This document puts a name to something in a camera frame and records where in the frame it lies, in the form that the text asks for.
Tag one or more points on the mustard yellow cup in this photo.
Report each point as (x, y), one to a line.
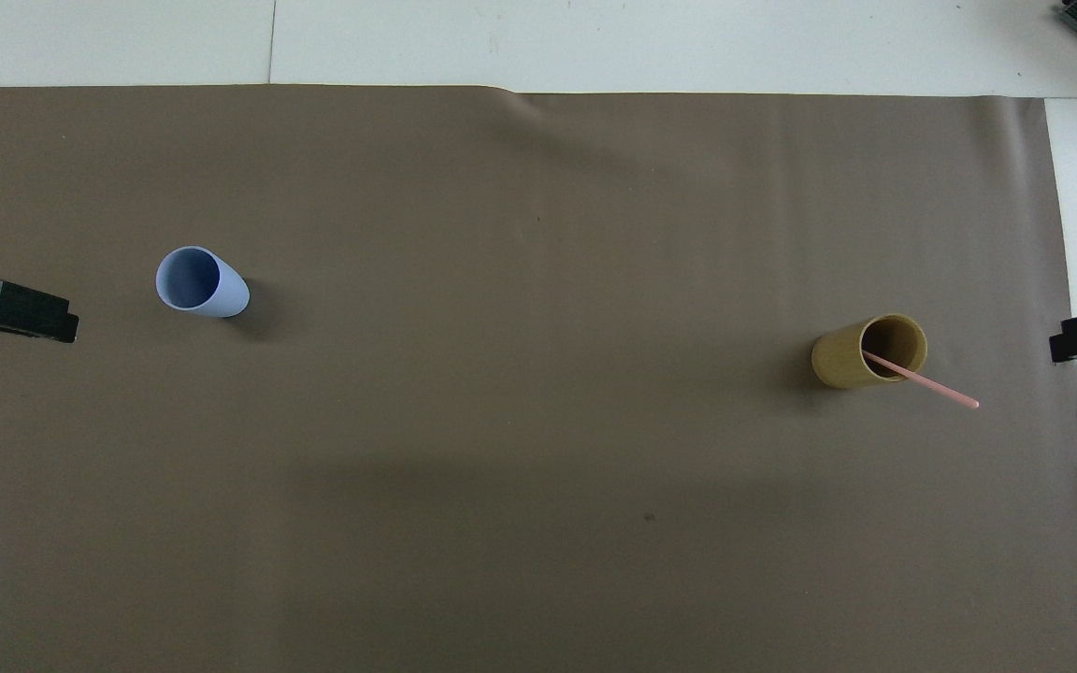
(838, 360)

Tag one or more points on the light blue plastic cup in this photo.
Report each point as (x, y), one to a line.
(221, 294)

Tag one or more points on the pink chopstick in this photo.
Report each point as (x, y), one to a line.
(931, 384)

